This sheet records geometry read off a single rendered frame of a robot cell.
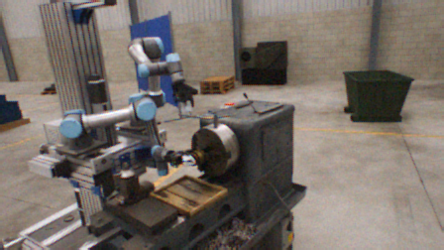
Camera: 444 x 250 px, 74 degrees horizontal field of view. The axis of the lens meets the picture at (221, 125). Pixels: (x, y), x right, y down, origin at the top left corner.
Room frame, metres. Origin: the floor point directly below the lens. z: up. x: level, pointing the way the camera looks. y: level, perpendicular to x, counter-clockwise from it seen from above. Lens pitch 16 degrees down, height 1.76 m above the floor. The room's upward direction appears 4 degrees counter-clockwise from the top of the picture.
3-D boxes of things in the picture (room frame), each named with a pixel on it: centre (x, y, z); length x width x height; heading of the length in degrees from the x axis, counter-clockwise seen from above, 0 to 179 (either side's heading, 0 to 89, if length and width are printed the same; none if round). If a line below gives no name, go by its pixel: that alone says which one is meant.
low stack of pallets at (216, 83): (10.06, 0.04, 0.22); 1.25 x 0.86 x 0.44; 158
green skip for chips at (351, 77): (5.85, -3.07, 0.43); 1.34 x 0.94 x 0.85; 167
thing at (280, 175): (2.07, -0.19, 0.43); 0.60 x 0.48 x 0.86; 138
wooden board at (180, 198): (1.57, 0.23, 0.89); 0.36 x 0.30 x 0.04; 48
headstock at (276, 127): (2.07, -0.20, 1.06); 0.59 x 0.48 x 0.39; 138
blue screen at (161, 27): (8.47, 1.86, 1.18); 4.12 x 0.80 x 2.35; 27
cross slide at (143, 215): (1.35, 0.45, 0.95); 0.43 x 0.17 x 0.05; 48
